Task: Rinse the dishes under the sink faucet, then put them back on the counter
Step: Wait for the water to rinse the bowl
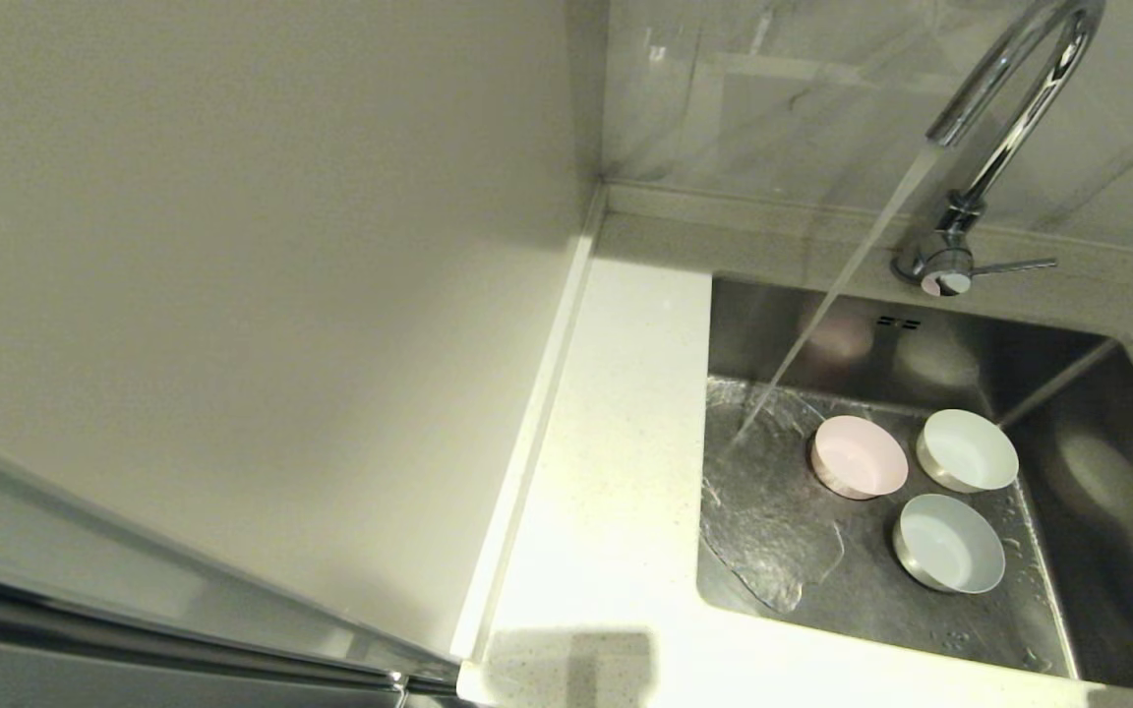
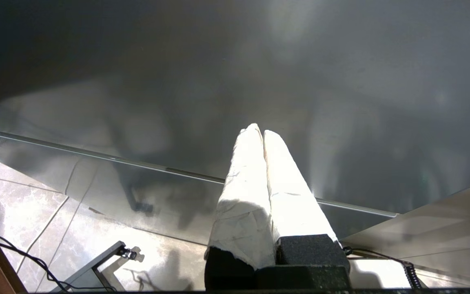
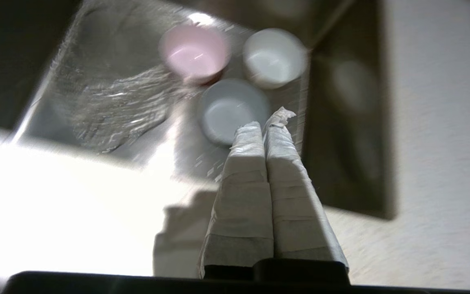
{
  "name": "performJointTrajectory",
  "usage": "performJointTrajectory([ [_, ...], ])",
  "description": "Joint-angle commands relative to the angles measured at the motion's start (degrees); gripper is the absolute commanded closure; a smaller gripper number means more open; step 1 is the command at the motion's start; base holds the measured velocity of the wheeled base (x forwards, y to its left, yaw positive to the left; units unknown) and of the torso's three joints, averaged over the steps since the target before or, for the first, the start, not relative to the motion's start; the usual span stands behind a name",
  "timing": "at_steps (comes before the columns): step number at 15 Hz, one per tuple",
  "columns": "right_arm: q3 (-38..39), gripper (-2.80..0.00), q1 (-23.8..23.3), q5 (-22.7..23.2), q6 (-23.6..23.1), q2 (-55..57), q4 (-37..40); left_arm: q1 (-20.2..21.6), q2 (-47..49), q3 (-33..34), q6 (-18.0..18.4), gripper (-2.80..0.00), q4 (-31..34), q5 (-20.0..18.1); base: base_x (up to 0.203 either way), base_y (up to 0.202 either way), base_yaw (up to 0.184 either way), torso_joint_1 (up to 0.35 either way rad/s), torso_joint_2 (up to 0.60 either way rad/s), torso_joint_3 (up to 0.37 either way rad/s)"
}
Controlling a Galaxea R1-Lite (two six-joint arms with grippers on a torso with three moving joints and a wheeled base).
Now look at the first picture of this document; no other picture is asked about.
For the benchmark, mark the white bowl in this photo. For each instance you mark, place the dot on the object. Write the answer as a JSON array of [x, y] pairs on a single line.
[[950, 544], [970, 450]]

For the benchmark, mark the pink bowl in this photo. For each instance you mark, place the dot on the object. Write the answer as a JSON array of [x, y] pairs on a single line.
[[862, 457]]

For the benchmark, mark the glossy grey appliance door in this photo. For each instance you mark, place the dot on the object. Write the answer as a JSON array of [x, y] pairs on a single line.
[[35, 551]]

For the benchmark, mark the stainless steel sink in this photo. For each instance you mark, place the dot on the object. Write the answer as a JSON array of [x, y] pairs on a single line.
[[783, 580]]

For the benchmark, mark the chrome gooseneck faucet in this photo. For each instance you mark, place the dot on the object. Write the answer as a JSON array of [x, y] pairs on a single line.
[[950, 258]]

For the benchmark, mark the white cabinet side panel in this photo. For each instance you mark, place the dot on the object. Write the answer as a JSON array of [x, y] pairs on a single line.
[[232, 246]]

